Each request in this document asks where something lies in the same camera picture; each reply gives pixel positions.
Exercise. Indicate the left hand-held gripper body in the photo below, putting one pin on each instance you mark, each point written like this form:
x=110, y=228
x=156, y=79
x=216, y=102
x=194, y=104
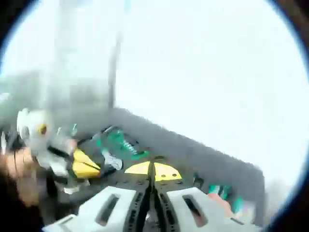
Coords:
x=31, y=125

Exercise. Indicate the person's right hand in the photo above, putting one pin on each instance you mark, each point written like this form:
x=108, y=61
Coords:
x=222, y=205

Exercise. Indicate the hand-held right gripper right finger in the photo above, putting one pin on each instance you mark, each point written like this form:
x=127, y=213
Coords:
x=222, y=220

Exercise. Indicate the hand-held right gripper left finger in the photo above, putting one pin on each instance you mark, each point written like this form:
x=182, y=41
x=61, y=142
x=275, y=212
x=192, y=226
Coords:
x=82, y=218

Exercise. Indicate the black toolbox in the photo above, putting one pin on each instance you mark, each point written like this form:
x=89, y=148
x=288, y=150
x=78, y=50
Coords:
x=116, y=180

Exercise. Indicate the row of chrome sockets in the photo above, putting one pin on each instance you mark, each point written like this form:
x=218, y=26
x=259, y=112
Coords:
x=135, y=152

